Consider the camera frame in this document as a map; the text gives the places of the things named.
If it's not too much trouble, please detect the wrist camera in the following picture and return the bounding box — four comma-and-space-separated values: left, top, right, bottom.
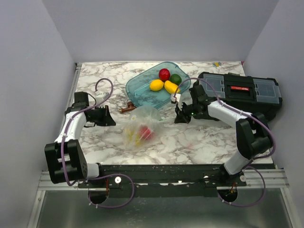
95, 93, 110, 104
171, 93, 182, 110

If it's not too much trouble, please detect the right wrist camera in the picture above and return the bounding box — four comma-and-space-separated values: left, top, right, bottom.
171, 93, 182, 110

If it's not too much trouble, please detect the red fake apple front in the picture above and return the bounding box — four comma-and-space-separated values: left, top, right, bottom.
140, 126, 154, 140

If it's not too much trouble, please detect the black toolbox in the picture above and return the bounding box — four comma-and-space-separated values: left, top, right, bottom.
193, 72, 283, 121

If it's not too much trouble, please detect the yellow fake lemon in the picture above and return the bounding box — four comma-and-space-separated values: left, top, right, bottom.
150, 79, 164, 92

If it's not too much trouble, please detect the green fake lime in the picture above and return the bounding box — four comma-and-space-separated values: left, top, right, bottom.
170, 74, 182, 86

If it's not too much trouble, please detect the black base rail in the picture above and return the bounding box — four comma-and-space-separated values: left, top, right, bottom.
78, 164, 246, 198

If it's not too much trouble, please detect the red fake apple back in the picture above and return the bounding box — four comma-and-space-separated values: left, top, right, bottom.
158, 68, 171, 81

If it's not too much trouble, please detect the yellow fake mango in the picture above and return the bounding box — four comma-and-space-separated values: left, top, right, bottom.
164, 80, 180, 94

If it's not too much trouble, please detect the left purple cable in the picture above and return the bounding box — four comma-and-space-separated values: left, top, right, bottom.
60, 78, 135, 209

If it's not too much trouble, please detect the aluminium frame rail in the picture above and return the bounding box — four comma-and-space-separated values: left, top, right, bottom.
38, 169, 289, 190

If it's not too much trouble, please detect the red fake apple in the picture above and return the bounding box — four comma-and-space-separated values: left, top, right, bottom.
158, 68, 171, 81
140, 126, 154, 140

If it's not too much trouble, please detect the brown toy faucet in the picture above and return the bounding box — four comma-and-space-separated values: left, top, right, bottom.
120, 102, 136, 113

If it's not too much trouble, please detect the teal plastic container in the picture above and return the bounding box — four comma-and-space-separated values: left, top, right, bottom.
125, 62, 189, 109

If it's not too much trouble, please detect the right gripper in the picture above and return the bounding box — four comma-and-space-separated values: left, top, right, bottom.
176, 101, 199, 124

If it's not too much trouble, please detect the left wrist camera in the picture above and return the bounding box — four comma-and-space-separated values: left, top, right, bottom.
95, 93, 110, 104

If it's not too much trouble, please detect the clear plastic lemon-print bag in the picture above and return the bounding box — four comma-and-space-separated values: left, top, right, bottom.
123, 105, 163, 150

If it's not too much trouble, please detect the purple cable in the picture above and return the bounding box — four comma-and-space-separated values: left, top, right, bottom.
60, 78, 135, 209
173, 78, 277, 207

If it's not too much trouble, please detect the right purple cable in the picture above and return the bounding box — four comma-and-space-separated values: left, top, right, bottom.
173, 78, 277, 207

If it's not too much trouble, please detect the yellow-green fake starfruit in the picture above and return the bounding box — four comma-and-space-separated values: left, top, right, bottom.
125, 130, 142, 146

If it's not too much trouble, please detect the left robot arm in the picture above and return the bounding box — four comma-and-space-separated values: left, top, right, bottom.
44, 92, 116, 188

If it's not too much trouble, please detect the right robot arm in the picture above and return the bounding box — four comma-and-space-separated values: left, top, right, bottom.
171, 85, 275, 186

